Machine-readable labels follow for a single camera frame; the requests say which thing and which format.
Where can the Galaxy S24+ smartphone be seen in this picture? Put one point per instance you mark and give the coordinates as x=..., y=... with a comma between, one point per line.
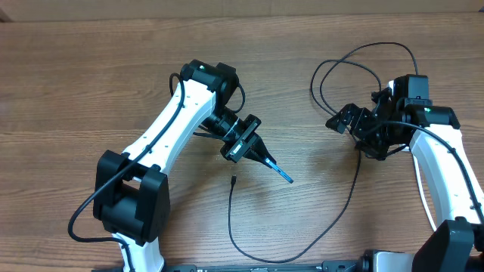
x=282, y=173

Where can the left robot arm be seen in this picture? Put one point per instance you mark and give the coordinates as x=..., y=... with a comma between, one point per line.
x=132, y=188

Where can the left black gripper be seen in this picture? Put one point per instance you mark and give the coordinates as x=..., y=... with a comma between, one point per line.
x=248, y=136

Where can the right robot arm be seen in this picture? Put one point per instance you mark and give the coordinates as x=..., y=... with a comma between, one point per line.
x=405, y=116

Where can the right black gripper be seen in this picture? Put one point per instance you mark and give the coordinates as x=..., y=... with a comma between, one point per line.
x=342, y=118

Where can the white power strip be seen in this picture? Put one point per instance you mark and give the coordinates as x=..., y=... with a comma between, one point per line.
x=391, y=85

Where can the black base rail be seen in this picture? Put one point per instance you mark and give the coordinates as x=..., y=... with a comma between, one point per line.
x=325, y=266

